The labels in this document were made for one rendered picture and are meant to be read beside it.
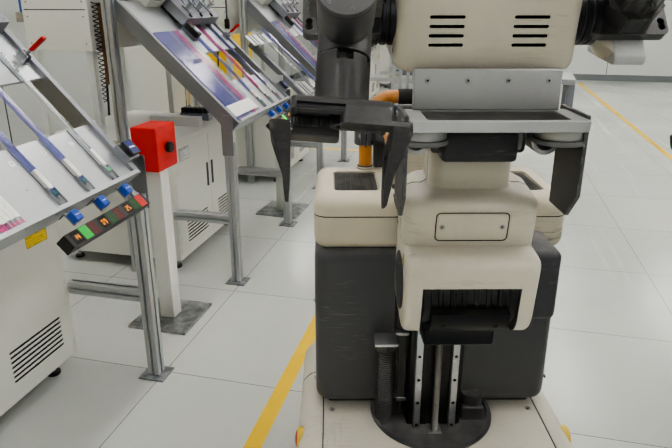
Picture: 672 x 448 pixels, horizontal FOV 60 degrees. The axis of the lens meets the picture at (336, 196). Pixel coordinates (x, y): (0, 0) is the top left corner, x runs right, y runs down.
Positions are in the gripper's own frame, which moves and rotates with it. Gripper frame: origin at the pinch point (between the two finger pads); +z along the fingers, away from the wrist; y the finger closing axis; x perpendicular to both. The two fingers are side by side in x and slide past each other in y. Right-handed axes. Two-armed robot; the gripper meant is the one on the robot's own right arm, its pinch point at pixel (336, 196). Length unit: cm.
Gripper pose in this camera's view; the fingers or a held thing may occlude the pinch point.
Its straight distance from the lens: 58.2
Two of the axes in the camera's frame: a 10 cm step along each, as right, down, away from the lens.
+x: -0.7, 2.2, 9.7
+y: 10.0, 0.7, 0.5
